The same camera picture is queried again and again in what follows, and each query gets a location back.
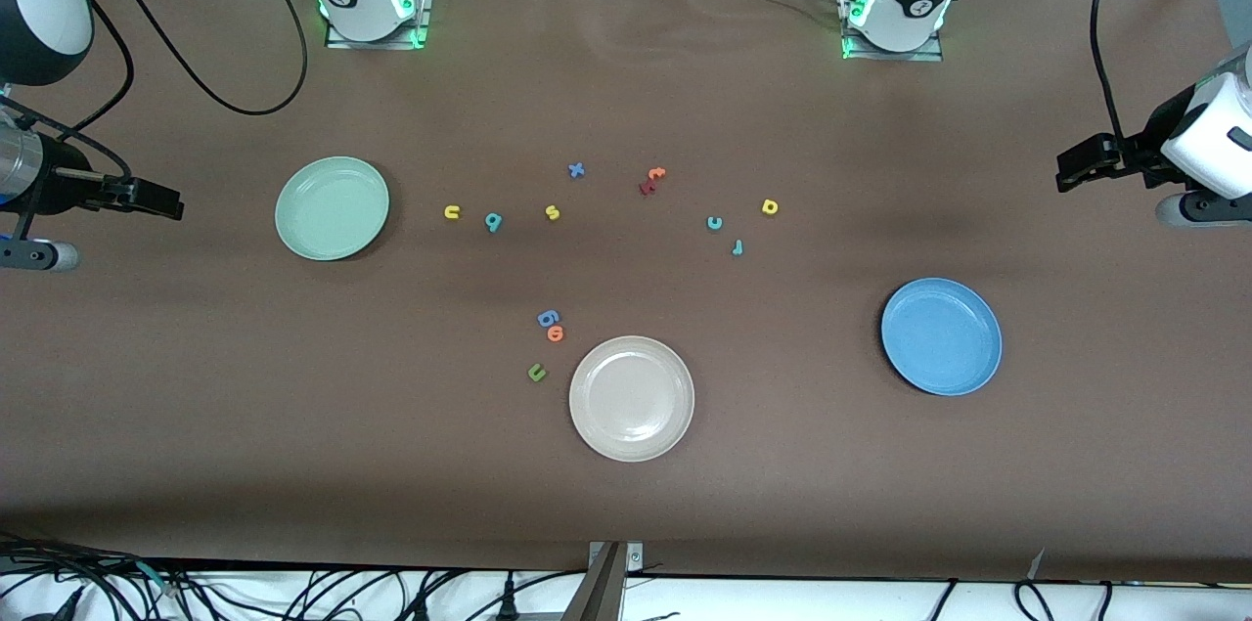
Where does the green plate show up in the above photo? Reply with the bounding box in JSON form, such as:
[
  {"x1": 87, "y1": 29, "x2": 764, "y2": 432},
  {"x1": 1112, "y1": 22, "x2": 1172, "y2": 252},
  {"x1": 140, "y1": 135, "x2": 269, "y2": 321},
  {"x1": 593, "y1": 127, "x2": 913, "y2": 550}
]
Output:
[{"x1": 275, "y1": 156, "x2": 390, "y2": 262}]

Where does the blue plate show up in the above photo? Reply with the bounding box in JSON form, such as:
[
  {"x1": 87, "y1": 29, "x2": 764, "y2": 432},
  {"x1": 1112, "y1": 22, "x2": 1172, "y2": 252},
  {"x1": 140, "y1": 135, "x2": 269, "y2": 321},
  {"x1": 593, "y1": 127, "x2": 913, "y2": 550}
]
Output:
[{"x1": 880, "y1": 278, "x2": 1004, "y2": 397}]

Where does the beige plate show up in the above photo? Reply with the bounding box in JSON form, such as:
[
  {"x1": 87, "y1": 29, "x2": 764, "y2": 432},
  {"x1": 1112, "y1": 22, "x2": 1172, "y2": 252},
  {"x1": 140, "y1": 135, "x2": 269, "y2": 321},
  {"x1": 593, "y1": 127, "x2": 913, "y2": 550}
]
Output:
[{"x1": 569, "y1": 335, "x2": 695, "y2": 463}]

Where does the thin black right camera cable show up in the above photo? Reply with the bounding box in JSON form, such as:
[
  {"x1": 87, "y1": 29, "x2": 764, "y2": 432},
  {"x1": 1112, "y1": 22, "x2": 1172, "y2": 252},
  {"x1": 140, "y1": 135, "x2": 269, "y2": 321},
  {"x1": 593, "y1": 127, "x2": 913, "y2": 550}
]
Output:
[{"x1": 0, "y1": 0, "x2": 136, "y2": 182}]

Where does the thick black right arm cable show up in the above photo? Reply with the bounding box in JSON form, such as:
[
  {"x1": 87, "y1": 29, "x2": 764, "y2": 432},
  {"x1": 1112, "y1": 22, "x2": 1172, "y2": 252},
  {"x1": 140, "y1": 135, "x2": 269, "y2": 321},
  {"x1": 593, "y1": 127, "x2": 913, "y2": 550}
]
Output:
[{"x1": 88, "y1": 0, "x2": 310, "y2": 117}]

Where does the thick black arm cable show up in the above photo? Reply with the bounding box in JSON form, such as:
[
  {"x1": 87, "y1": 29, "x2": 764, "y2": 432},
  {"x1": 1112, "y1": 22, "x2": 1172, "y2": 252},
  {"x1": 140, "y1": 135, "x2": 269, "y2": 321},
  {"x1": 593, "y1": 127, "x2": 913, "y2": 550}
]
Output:
[
  {"x1": 88, "y1": 0, "x2": 310, "y2": 117},
  {"x1": 1090, "y1": 0, "x2": 1145, "y2": 148}
]

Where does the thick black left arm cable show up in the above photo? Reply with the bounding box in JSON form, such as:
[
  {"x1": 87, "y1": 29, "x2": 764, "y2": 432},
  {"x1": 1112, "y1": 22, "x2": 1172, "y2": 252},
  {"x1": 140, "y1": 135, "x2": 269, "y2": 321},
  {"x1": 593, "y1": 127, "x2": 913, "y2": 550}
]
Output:
[{"x1": 1090, "y1": 0, "x2": 1145, "y2": 148}]

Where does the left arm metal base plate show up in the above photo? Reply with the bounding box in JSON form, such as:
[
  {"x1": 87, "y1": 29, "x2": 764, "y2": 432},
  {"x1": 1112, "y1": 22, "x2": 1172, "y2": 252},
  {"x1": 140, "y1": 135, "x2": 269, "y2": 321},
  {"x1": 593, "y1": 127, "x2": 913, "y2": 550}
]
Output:
[{"x1": 836, "y1": 0, "x2": 945, "y2": 63}]

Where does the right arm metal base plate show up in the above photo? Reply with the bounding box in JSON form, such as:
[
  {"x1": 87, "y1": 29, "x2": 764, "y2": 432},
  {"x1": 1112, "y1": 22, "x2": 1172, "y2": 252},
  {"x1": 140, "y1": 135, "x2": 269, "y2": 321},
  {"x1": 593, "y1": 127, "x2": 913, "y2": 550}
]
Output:
[{"x1": 325, "y1": 0, "x2": 437, "y2": 51}]

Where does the tangled black cable bundle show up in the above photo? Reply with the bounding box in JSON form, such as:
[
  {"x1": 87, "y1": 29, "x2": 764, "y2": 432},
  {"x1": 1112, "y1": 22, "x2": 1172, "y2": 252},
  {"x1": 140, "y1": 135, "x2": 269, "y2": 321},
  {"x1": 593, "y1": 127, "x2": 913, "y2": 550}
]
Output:
[{"x1": 0, "y1": 531, "x2": 206, "y2": 621}]

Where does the black cable loop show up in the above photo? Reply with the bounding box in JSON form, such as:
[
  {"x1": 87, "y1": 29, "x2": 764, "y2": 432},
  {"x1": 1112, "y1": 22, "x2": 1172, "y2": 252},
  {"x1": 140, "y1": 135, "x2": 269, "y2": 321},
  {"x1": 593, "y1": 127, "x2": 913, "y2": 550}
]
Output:
[{"x1": 1014, "y1": 580, "x2": 1055, "y2": 621}]

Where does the metal camera post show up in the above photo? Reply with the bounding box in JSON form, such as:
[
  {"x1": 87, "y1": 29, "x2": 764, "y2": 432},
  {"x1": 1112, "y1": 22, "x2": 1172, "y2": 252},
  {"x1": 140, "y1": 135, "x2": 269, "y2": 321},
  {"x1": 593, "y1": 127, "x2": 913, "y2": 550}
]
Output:
[{"x1": 562, "y1": 541, "x2": 645, "y2": 621}]

